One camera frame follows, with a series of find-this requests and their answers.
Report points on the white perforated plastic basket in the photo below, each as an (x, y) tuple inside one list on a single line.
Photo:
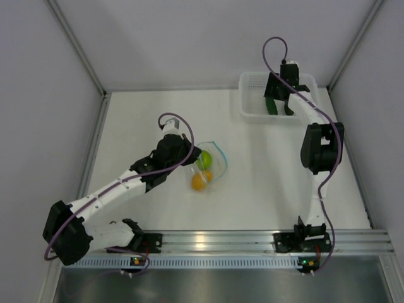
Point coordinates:
[(252, 86)]

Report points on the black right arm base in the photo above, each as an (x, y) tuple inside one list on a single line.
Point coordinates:
[(303, 239)]

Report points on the white slotted cable duct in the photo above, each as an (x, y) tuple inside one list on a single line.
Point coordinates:
[(196, 262)]

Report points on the orange fake fruit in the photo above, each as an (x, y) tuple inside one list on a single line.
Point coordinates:
[(201, 180)]

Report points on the clear zip bag blue seal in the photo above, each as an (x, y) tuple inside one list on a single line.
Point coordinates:
[(218, 168)]

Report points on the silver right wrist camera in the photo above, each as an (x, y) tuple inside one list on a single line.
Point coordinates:
[(286, 62)]

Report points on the aluminium mounting rail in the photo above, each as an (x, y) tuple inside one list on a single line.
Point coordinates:
[(349, 242)]

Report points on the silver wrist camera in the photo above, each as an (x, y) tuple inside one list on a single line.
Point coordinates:
[(171, 126), (286, 62)]

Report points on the light green fake lime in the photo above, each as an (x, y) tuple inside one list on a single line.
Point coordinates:
[(204, 160)]

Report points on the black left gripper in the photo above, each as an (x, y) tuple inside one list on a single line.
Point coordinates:
[(187, 146)]

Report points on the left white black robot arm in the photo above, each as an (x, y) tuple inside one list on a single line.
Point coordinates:
[(70, 230)]

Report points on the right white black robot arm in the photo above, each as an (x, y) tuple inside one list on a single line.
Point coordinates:
[(322, 144)]

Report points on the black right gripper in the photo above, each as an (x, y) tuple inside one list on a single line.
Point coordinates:
[(273, 81)]

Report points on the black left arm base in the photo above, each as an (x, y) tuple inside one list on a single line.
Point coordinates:
[(141, 242)]

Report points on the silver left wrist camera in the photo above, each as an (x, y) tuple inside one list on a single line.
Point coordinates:
[(171, 126)]

